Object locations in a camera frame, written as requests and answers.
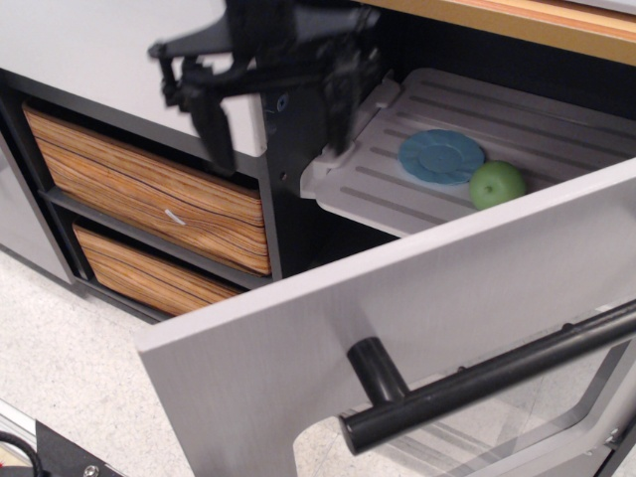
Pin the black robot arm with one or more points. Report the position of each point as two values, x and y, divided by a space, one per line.
263 46

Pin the lower wood-pattern fabric bin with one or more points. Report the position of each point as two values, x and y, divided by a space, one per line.
147 277

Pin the upper wood-pattern fabric bin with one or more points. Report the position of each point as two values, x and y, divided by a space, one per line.
205 214

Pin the green toy apple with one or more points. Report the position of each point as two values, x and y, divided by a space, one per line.
496 183

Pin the wood-pattern fabric bin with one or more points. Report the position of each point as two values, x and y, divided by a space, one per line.
147 277
205 214

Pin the grey toy kitchen cabinet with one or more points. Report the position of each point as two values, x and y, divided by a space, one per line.
89 56

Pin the blue toy plate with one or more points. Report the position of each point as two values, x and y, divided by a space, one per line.
440 156

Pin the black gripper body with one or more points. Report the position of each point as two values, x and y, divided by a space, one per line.
257 50

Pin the grey toy oven door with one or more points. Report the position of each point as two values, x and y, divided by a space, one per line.
239 380

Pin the black oven door handle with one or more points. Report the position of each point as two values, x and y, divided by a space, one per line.
396 409

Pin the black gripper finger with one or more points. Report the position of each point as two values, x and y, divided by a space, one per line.
340 88
211 123

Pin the wooden countertop edge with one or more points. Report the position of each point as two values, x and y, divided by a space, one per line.
569 26

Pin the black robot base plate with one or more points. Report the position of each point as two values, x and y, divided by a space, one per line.
62 457

